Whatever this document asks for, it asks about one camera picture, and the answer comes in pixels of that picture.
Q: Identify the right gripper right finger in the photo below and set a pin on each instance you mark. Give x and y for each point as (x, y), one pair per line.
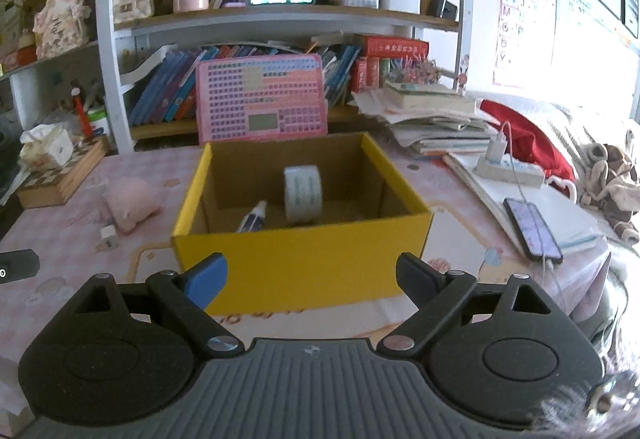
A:
(439, 298)

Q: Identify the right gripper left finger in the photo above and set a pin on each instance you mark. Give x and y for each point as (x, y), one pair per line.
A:
(179, 301)

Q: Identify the small white charger cube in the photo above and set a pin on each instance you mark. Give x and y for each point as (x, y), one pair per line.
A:
(108, 238)

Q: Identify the silver spray bottle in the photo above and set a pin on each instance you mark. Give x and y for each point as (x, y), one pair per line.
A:
(255, 219)

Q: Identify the pink plush toy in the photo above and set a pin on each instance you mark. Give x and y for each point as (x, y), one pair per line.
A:
(131, 201)

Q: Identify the clear tape roll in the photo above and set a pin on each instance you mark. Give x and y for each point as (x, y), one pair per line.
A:
(303, 198)

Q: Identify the wooden chessboard box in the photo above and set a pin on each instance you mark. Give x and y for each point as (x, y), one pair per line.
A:
(56, 187)

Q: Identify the pink checked tablecloth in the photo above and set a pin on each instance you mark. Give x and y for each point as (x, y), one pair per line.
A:
(66, 238)

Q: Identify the yellow cardboard box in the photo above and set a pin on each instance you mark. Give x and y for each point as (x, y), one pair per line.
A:
(370, 216)

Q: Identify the smartphone on charger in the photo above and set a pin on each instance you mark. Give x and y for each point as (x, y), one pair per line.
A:
(533, 232)

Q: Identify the floral tissue pack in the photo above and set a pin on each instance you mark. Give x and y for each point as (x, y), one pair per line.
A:
(46, 147)

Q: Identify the white power strip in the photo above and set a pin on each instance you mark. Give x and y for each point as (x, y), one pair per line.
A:
(510, 170)

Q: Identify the stack of papers and books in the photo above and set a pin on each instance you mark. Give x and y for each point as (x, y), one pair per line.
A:
(429, 124)

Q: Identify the red cloth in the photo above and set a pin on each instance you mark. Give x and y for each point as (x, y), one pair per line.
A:
(526, 142)

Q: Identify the red white pen toy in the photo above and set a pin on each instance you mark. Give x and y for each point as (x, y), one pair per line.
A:
(81, 113)

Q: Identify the row of blue books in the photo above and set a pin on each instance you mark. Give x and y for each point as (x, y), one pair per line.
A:
(169, 86)

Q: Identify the pink keyboard learning toy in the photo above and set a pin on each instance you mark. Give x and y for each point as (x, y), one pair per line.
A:
(260, 98)

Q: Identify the pink floral plush doll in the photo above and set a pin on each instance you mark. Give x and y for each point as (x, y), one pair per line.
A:
(60, 27)

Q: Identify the red dictionary book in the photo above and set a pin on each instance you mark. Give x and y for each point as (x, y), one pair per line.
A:
(383, 46)

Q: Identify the white bookshelf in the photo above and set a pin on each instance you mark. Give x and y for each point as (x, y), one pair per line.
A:
(119, 44)

